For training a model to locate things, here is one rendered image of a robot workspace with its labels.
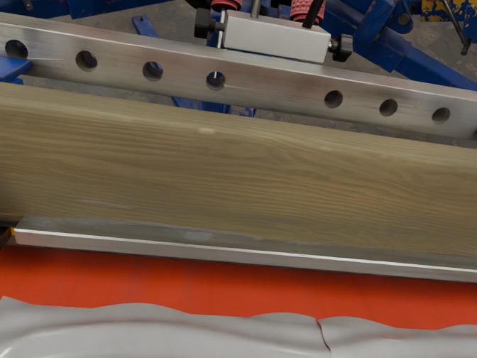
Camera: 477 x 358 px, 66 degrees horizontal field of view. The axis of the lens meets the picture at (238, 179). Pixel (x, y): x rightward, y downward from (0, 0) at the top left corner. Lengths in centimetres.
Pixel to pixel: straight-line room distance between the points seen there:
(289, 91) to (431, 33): 245
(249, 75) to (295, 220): 23
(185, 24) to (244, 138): 203
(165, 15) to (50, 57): 182
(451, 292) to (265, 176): 18
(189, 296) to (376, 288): 13
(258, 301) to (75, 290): 11
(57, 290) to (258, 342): 12
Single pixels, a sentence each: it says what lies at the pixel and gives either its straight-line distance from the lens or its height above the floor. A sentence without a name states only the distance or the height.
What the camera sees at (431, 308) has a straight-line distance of 30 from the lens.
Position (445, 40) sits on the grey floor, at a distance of 286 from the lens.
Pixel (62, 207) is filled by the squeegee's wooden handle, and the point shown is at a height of 126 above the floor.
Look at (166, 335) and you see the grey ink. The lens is 21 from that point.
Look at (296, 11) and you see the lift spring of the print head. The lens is 59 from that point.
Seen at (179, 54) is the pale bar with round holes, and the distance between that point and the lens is 41.
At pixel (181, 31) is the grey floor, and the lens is 216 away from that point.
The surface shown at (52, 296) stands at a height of 123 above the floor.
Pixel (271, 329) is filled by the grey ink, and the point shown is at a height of 124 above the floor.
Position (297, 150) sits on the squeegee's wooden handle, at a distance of 19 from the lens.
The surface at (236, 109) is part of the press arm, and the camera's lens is 69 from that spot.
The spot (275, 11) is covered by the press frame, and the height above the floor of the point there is 104.
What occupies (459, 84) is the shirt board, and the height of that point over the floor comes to 92.
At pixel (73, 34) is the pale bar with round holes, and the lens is 43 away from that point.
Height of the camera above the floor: 146
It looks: 62 degrees down
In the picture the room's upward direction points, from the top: 22 degrees clockwise
